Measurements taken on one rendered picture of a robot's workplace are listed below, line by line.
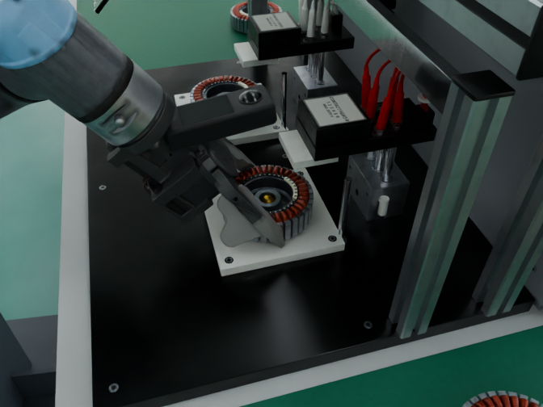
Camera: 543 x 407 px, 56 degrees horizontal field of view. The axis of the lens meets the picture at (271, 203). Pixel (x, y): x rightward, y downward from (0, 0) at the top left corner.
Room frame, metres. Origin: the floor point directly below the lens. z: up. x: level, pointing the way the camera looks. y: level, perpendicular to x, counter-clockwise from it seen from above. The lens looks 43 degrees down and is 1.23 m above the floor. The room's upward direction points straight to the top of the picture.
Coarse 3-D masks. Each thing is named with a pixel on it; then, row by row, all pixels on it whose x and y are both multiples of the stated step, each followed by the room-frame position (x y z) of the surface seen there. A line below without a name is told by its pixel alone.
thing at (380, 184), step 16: (352, 160) 0.52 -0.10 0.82; (368, 160) 0.52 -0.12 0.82; (352, 176) 0.51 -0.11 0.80; (368, 176) 0.48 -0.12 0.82; (400, 176) 0.48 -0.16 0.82; (352, 192) 0.51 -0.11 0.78; (368, 192) 0.47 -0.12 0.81; (384, 192) 0.46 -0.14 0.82; (400, 192) 0.47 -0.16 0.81; (368, 208) 0.46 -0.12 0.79; (400, 208) 0.47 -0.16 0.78
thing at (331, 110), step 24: (336, 96) 0.51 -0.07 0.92; (312, 120) 0.46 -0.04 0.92; (336, 120) 0.46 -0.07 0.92; (360, 120) 0.46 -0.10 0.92; (408, 120) 0.50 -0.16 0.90; (288, 144) 0.47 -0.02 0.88; (312, 144) 0.45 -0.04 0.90; (336, 144) 0.45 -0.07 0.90; (360, 144) 0.45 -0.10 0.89; (384, 144) 0.46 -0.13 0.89; (408, 144) 0.47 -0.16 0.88; (384, 168) 0.48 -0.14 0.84
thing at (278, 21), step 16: (256, 16) 0.73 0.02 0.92; (272, 16) 0.73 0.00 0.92; (288, 16) 0.73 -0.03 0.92; (256, 32) 0.69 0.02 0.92; (272, 32) 0.68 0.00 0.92; (288, 32) 0.69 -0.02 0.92; (336, 32) 0.73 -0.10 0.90; (240, 48) 0.71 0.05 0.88; (256, 48) 0.68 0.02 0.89; (272, 48) 0.68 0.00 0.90; (288, 48) 0.69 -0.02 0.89; (304, 48) 0.69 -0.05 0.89; (320, 48) 0.70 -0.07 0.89; (336, 48) 0.70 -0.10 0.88; (256, 64) 0.68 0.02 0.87; (320, 64) 0.71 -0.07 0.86; (320, 80) 0.71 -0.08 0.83
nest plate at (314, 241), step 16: (304, 176) 0.53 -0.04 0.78; (208, 208) 0.47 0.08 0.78; (320, 208) 0.47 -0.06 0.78; (208, 224) 0.44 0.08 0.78; (224, 224) 0.44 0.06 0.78; (320, 224) 0.44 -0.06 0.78; (288, 240) 0.42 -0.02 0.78; (304, 240) 0.42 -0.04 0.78; (320, 240) 0.42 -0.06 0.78; (336, 240) 0.42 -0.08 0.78; (224, 256) 0.39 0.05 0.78; (240, 256) 0.39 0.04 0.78; (256, 256) 0.39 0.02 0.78; (272, 256) 0.39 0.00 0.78; (288, 256) 0.39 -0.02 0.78; (304, 256) 0.40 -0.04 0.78; (224, 272) 0.37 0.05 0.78
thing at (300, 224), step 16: (240, 176) 0.49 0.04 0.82; (256, 176) 0.49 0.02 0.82; (272, 176) 0.49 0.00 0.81; (288, 176) 0.49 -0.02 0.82; (256, 192) 0.49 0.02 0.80; (272, 192) 0.47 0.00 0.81; (288, 192) 0.48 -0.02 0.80; (304, 192) 0.46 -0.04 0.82; (272, 208) 0.45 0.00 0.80; (288, 208) 0.43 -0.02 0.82; (304, 208) 0.43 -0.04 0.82; (288, 224) 0.41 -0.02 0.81; (304, 224) 0.43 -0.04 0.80; (256, 240) 0.41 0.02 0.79
